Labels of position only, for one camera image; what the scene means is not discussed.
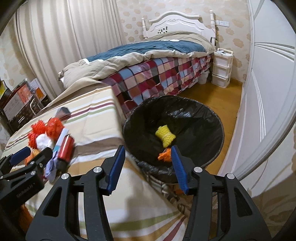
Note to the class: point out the red plastic bag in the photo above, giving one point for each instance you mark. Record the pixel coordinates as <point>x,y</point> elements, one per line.
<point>54,128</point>

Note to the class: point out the white wardrobe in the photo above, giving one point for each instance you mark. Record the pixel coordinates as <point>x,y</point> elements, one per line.
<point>267,107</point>

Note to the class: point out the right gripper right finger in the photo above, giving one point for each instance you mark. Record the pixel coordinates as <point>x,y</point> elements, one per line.
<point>238,218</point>

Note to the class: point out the orange foam net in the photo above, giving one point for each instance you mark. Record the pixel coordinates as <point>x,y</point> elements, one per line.
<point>165,156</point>

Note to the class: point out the white wall switch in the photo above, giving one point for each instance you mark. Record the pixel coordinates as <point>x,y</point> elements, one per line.
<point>222,23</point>

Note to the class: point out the white orange box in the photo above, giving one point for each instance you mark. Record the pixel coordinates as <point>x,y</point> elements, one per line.
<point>36,86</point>

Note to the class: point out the red foam net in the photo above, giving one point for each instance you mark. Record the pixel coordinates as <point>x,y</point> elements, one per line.
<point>38,128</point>

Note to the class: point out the white blue paper wrapper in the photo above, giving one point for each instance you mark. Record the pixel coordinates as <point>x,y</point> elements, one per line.
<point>51,166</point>

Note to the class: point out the plaid bed sheet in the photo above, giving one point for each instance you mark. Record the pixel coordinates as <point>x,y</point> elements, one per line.
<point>156,77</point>

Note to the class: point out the blue beige duvet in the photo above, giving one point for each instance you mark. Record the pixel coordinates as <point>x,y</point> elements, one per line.
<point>176,44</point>

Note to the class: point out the small dark box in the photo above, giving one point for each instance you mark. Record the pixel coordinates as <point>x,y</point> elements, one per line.
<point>63,113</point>

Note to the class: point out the white wooden headboard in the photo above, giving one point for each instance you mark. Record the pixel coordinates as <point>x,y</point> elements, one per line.
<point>171,21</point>

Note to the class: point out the cream curtain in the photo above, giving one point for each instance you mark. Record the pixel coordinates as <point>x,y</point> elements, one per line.
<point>54,34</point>

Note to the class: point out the white plastic drawer unit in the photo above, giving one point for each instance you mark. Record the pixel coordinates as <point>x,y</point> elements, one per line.
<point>222,67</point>

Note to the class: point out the white plastic bag ball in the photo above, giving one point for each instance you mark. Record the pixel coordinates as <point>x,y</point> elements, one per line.
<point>43,141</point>

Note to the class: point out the white small waste bin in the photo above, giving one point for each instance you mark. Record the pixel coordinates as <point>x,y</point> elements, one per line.
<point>203,77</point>

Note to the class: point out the black trash bin with bag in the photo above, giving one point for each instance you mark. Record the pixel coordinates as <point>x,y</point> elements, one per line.
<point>199,134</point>

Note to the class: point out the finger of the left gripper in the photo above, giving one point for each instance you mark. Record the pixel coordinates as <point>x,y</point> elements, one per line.
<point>38,161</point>
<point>8,162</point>

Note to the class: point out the black storage cart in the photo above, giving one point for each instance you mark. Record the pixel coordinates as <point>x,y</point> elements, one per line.
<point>31,108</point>

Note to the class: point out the striped bed sheet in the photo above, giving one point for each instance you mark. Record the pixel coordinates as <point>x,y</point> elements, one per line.
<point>135,210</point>

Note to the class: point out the cardboard box with orange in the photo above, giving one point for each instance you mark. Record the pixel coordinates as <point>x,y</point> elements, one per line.
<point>17,102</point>

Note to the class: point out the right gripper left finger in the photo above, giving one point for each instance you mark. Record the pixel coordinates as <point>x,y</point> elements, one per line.
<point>57,217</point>

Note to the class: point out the red can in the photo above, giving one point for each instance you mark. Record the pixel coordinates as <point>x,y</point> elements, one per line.
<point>65,153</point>

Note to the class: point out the yellow foam net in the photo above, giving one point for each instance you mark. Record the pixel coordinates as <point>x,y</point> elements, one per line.
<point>165,135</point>

